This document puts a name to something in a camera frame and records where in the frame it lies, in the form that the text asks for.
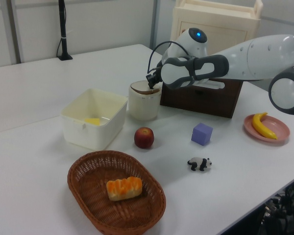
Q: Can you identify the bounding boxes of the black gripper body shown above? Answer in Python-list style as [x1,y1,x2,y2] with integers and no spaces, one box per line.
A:
[146,68,163,85]

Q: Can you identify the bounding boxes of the cream trash can lid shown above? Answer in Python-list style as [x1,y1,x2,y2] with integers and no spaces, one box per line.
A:
[130,80,160,94]

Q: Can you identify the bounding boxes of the cream desktop trash can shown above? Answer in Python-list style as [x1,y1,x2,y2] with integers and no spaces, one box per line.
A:
[128,80,162,121]

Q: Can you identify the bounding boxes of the red apple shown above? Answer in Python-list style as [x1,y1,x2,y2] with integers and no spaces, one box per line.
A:
[134,126,154,149]

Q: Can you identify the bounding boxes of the purple foam cube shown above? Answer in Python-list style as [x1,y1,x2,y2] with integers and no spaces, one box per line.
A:
[191,122,214,146]

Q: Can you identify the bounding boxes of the cream cabinet with brown base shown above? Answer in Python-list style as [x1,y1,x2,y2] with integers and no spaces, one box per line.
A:
[160,0,263,119]

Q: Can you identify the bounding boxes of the cream plastic storage box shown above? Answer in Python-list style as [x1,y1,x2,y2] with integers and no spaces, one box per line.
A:
[60,88,128,150]

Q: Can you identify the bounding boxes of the small panda figurine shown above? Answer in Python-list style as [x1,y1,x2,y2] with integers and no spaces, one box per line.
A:
[187,157,213,172]

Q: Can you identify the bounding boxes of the toy bread loaf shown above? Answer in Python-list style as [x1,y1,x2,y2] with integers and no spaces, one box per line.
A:
[106,177,143,202]

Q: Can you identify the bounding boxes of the yellow toy banana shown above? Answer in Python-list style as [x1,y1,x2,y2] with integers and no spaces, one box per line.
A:
[251,112,278,140]

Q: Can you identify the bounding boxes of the brown wicker basket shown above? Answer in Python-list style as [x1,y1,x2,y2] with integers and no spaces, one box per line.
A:
[67,150,167,235]

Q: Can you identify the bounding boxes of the pink round plate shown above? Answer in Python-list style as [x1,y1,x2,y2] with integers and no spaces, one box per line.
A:
[244,114,291,145]

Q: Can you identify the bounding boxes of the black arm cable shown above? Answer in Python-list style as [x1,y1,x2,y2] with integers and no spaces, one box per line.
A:
[146,41,195,75]

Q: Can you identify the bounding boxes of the white drawer handle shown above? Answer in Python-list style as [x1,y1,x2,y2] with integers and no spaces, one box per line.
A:
[198,80,225,91]

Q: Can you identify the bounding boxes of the black camera pole stand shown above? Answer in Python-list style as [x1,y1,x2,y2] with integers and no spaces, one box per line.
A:
[56,0,73,61]

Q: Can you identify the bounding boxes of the black cable bundle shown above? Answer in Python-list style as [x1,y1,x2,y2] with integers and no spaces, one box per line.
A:
[258,176,294,235]

